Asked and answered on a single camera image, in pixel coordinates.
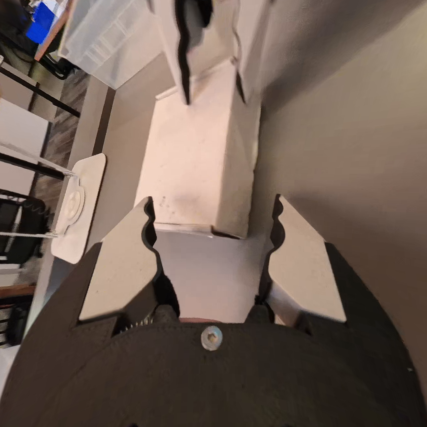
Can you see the white cardboard box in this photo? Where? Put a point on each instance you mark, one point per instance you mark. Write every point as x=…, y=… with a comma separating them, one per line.
x=190, y=160

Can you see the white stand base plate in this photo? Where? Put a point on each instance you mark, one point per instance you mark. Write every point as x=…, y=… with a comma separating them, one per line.
x=88, y=180

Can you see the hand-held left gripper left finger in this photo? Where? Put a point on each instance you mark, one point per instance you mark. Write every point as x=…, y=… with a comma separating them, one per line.
x=123, y=260

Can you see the wooden shelf board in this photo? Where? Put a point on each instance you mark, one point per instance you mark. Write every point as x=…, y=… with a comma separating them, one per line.
x=16, y=291

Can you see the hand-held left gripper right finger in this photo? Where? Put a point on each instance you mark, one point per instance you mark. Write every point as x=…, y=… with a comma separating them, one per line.
x=303, y=267

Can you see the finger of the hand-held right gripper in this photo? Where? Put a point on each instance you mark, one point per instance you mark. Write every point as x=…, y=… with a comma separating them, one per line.
x=255, y=40
x=170, y=30

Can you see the blue storage crate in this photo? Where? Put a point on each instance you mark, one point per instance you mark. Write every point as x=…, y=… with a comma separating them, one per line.
x=40, y=21

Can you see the clear plastic storage bin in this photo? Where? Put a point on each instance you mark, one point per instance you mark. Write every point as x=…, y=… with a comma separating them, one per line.
x=100, y=43

